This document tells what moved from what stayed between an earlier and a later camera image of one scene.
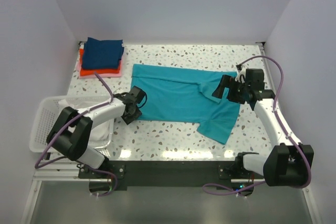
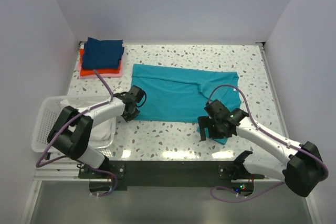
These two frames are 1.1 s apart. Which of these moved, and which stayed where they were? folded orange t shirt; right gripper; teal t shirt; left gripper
Moved: right gripper
Stayed: folded orange t shirt; teal t shirt; left gripper
